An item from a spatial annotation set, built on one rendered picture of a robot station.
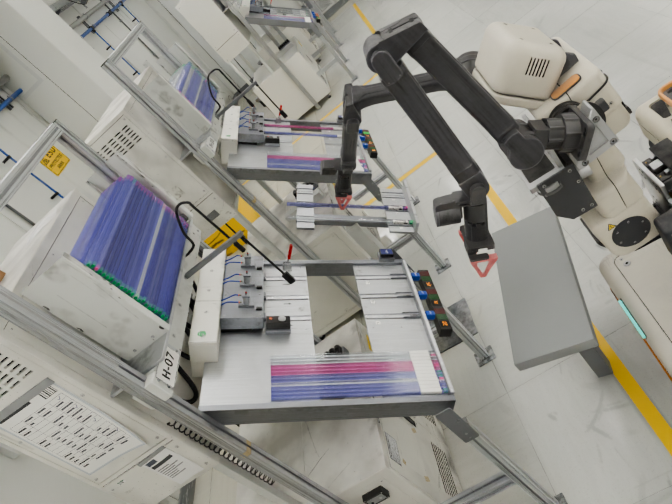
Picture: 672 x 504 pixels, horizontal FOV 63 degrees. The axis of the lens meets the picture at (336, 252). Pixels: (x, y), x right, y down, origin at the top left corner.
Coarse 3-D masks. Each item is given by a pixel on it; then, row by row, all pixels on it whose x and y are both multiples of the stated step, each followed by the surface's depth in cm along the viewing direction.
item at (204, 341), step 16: (224, 256) 195; (208, 272) 187; (208, 288) 179; (208, 304) 173; (192, 320) 166; (208, 320) 167; (192, 336) 160; (208, 336) 161; (192, 352) 160; (208, 352) 161; (192, 368) 164
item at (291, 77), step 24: (192, 0) 544; (216, 0) 564; (240, 0) 583; (192, 24) 556; (216, 24) 558; (240, 24) 592; (264, 24) 563; (288, 24) 566; (312, 24) 564; (216, 48) 571; (240, 48) 574; (264, 48) 640; (288, 48) 612; (336, 48) 653; (240, 72) 588; (264, 72) 620; (288, 72) 590; (312, 72) 596; (264, 96) 604; (288, 96) 607; (312, 96) 610
